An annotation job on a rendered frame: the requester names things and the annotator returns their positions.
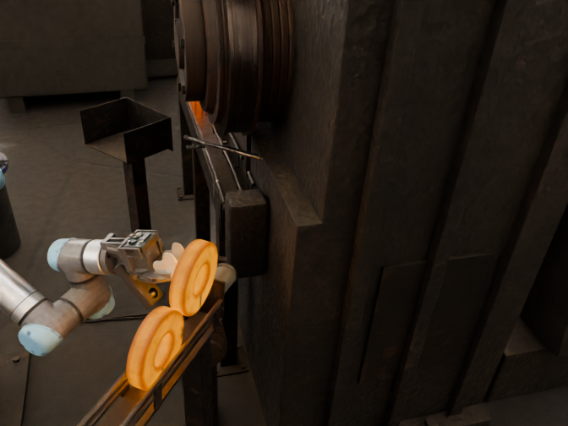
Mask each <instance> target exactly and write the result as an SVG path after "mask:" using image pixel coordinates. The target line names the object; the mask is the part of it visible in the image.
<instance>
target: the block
mask: <svg viewBox="0 0 568 426"><path fill-rule="evenodd" d="M267 218H268V203H267V201H266V199H265V196H264V194H263V192H262V190H261V189H250V190H240V191H230V192H227V193H226V196H225V257H227V263H228V264H229V265H231V266H232V267H233V268H234V269H235V270H236V272H237V274H238V278H244V277H251V276H262V275H264V273H265V251H266V235H267Z"/></svg>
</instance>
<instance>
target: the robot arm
mask: <svg viewBox="0 0 568 426"><path fill-rule="evenodd" d="M129 234H130V235H127V236H125V238H117V237H116V235H115V233H109V234H108V235H107V236H106V238H105V239H103V240H99V239H78V238H65V239H58V240H57V241H55V242H54V243H53V244H52V245H51V247H50V248H49V250H48V253H47V261H48V264H49V265H50V266H51V267H52V268H53V269H54V270H56V271H59V272H64V273H65V275H66V277H67V278H68V282H69V284H70V286H71V289H69V290H68V291H67V292H65V293H64V294H63V295H62V296H61V297H60V298H59V299H57V300H56V301H55V302H54V303H51V302H50V301H49V300H48V299H46V298H45V297H44V296H43V295H42V294H41V293H40V292H38V291H37V290H36V289H35V288H34V287H33V286H31V284H29V282H27V281H26V280H25V279H24V278H23V277H22V276H20V275H19V274H18V273H17V272H16V271H14V270H13V269H12V268H11V267H10V266H9V265H7V264H6V263H5V262H4V261H3V260H1V259H0V309H1V310H2V311H3V312H4V313H5V314H6V315H7V316H8V317H9V318H10V319H11V320H13V321H14V322H15V323H16V324H17V325H19V326H20V327H21V328H22V329H21V330H20V331H19V341H20V343H21V344H22V345H24V347H25V349H26V350H27V351H28V352H30V353H32V354H34V355H36V356H45V355H47V354H48V353H49V352H50V351H52V350H53V349H54V348H55V347H57V346H58V345H60V344H61V343H62V342H63V340H64V339H65V338H66V337H68V336H69V335H70V334H71V333H72V332H73V331H74V330H75V329H76V328H77V327H79V326H80V325H81V324H82V323H83V322H85V321H86V320H87V319H91V320H96V319H99V318H102V317H103V315H105V314H109V313H110V312H111V311H112V310H113V308H114V306H115V300H114V297H113V295H112V289H111V287H110V286H109V285H108V282H107V279H106V277H105V275H111V274H114V275H116V274H117V275H118V276H119V277H120V278H121V280H122V281H123V282H124V283H125V284H126V286H127V287H128V288H129V289H130V291H131V292H132V293H133V294H134V295H135V297H136V298H137V299H138V300H139V301H140V302H141V303H142V304H143V305H144V306H145V308H146V309H148V308H150V307H152V306H154V305H155V303H156V302H157V301H158V300H159V299H160V298H161V297H162V295H163V292H162V291H161V290H160V288H159V287H158V286H157V285H156V283H161V282H165V281H171V280H172V275H173V272H174V270H175V268H176V265H177V263H178V261H179V259H180V257H181V255H182V253H183V251H184V249H183V246H182V245H181V244H180V243H173V244H172V250H165V251H164V252H162V249H161V248H162V247H163V243H162V241H161V239H160V237H159V234H158V231H157V230H136V231H135V232H131V233H129ZM126 237H127V238H126Z"/></svg>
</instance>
